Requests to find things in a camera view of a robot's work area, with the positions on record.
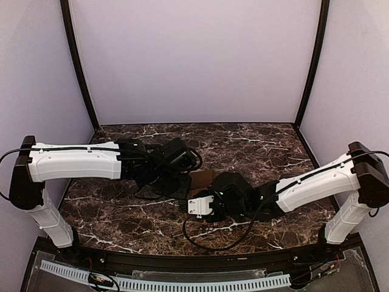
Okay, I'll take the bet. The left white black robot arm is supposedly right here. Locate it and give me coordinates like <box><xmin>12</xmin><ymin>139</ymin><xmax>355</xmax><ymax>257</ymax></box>
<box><xmin>1</xmin><ymin>136</ymin><xmax>202</xmax><ymax>265</ymax></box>

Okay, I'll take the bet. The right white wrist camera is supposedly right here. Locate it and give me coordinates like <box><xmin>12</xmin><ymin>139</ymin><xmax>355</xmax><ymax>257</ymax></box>
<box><xmin>179</xmin><ymin>196</ymin><xmax>214</xmax><ymax>218</ymax></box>

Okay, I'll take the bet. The brown cardboard box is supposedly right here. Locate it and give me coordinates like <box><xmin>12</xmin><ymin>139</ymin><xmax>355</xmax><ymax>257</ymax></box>
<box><xmin>187</xmin><ymin>169</ymin><xmax>217</xmax><ymax>199</ymax></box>

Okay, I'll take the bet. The black frame post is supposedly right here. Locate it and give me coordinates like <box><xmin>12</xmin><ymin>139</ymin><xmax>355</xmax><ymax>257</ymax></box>
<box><xmin>294</xmin><ymin>0</ymin><xmax>330</xmax><ymax>129</ymax></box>
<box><xmin>60</xmin><ymin>0</ymin><xmax>100</xmax><ymax>131</ymax></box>

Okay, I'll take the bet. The black camera cable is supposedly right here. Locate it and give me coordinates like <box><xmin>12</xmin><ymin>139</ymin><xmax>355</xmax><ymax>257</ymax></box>
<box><xmin>182</xmin><ymin>194</ymin><xmax>274</xmax><ymax>252</ymax></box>
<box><xmin>133</xmin><ymin>147</ymin><xmax>204</xmax><ymax>200</ymax></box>

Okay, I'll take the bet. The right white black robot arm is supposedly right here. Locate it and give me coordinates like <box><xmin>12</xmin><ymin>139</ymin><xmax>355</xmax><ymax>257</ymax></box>
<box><xmin>206</xmin><ymin>142</ymin><xmax>388</xmax><ymax>264</ymax></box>

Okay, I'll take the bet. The left black frame post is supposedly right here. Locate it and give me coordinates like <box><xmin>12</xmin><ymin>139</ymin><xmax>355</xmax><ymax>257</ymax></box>
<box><xmin>60</xmin><ymin>0</ymin><xmax>100</xmax><ymax>131</ymax></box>

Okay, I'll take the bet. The right black camera cable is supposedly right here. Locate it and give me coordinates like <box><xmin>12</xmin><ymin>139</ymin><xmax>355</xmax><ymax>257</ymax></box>
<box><xmin>182</xmin><ymin>194</ymin><xmax>274</xmax><ymax>252</ymax></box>

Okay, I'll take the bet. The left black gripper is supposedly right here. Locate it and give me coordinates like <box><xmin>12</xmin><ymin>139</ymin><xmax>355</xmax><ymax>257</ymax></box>
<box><xmin>148</xmin><ymin>169</ymin><xmax>193</xmax><ymax>201</ymax></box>

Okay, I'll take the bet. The left black camera cable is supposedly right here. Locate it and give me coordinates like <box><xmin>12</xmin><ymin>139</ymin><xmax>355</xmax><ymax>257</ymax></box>
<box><xmin>133</xmin><ymin>147</ymin><xmax>204</xmax><ymax>200</ymax></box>

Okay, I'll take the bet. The right black frame post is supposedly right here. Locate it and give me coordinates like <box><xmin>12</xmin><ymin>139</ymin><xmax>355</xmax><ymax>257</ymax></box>
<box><xmin>294</xmin><ymin>0</ymin><xmax>330</xmax><ymax>129</ymax></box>

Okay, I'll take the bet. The white slotted cable duct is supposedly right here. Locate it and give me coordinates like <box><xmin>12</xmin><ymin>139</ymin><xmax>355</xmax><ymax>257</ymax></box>
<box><xmin>40</xmin><ymin>260</ymin><xmax>291</xmax><ymax>291</ymax></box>

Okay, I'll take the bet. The black front rail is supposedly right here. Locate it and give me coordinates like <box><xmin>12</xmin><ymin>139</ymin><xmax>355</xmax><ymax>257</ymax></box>
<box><xmin>36</xmin><ymin>237</ymin><xmax>359</xmax><ymax>276</ymax></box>

